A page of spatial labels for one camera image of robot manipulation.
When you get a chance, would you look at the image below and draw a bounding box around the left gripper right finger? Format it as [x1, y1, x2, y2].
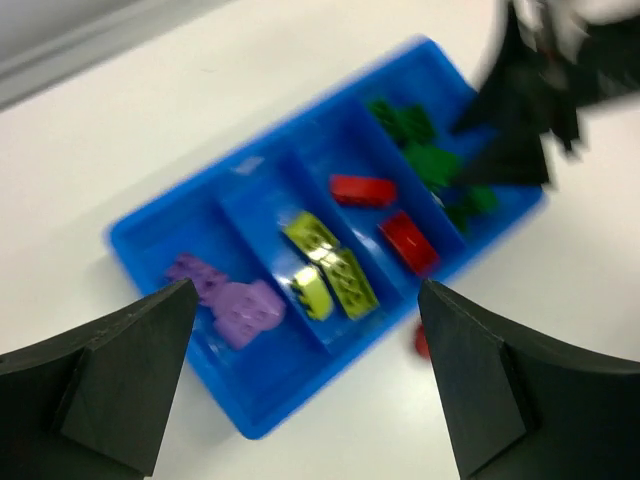
[418, 280, 639, 479]

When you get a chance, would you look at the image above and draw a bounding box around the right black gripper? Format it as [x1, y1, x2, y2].
[451, 1, 639, 186]

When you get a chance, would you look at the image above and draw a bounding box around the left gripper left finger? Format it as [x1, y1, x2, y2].
[1, 280, 198, 479]

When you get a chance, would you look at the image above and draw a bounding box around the long green lego brick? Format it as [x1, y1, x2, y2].
[403, 143, 461, 191]

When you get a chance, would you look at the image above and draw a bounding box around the dark green lego brick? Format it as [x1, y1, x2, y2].
[368, 99, 437, 148]

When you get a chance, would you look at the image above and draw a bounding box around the red yellow green lego stack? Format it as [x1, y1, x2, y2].
[414, 324, 430, 360]

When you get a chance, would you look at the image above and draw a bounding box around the red lego brick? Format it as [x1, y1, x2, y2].
[329, 174, 397, 208]
[378, 210, 440, 276]

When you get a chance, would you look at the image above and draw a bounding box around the purple lego brick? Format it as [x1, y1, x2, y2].
[212, 280, 286, 350]
[165, 253, 229, 307]

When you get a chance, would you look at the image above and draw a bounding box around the long lime lego brick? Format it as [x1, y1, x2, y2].
[320, 248, 379, 320]

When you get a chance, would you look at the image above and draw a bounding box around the small lime lego brick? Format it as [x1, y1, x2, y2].
[283, 211, 340, 263]

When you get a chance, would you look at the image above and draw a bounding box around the rounded green lego brick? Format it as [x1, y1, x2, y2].
[291, 264, 334, 321]

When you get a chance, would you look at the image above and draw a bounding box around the blue divided plastic bin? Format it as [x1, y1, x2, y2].
[109, 37, 542, 439]

